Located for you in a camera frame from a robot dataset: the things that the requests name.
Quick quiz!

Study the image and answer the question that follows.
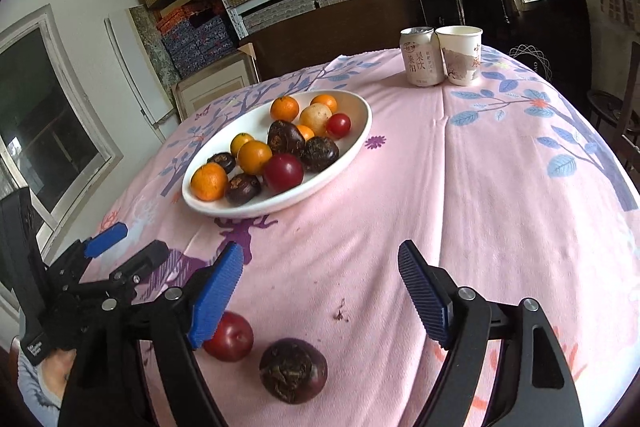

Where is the mottled grey panel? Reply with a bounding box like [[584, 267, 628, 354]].
[[129, 4, 181, 80]]

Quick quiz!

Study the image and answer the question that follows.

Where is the pink drink can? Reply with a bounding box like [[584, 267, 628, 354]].
[[399, 27, 445, 88]]

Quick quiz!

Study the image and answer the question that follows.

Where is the red plum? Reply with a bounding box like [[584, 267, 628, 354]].
[[263, 153, 305, 194], [202, 311, 254, 362]]

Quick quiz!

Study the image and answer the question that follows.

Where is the stack of red-orange boxes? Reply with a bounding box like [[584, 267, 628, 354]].
[[156, 4, 206, 32]]

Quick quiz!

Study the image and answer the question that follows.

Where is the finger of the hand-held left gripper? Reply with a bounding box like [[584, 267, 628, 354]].
[[47, 222, 128, 280], [80, 241, 169, 308]]

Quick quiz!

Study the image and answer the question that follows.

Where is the white framed window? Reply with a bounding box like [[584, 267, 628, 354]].
[[0, 4, 123, 323]]

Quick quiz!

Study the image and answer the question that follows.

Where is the white oval plate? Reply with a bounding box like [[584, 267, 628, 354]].
[[181, 89, 373, 219]]

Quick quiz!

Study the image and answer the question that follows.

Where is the red cherry tomato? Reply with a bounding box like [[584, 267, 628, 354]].
[[325, 113, 352, 140]]

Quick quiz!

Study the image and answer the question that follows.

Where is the medium orange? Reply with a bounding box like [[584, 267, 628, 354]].
[[310, 93, 339, 114]]

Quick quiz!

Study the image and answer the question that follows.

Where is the pink deer print tablecloth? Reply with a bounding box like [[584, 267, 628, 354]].
[[100, 44, 640, 427]]

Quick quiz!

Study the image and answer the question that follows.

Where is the dark brown water chestnut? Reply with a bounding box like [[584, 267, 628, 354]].
[[300, 136, 340, 172], [225, 173, 262, 206], [266, 120, 306, 156], [206, 152, 237, 174], [259, 338, 329, 405]]

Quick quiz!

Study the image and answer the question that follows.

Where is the pale yellow round fruit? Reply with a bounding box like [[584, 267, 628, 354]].
[[299, 103, 333, 136]]

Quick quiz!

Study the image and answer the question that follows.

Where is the wooden framed panel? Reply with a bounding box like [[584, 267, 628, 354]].
[[172, 54, 261, 120]]

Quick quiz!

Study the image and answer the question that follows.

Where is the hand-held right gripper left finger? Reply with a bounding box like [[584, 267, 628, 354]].
[[60, 241, 246, 427]]

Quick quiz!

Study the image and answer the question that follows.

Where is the large orange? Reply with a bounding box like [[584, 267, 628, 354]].
[[270, 96, 301, 122]]

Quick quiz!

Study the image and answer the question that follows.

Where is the yellow-orange mandarin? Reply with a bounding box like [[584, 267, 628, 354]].
[[236, 140, 273, 176]]

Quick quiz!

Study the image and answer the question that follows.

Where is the glossy black cabinet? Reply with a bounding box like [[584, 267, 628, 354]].
[[416, 0, 593, 82]]

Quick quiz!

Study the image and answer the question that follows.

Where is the white door panel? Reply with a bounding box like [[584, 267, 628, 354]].
[[104, 9, 176, 130]]

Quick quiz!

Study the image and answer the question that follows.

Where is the person's left hand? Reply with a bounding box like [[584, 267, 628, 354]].
[[44, 348, 77, 388]]

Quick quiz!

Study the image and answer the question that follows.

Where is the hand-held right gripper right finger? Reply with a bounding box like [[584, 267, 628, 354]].
[[398, 239, 586, 427]]

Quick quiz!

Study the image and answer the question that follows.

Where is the stack of blue patterned boxes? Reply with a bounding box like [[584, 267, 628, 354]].
[[160, 14, 238, 78]]

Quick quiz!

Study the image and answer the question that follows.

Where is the dark wooden chair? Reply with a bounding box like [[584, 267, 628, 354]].
[[587, 54, 640, 168]]

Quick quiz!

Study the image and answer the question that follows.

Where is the white paper cup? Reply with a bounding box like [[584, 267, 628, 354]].
[[435, 26, 484, 86]]

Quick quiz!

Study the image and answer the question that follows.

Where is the dark brown wooden cabinet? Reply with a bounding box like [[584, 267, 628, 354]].
[[240, 0, 426, 80]]

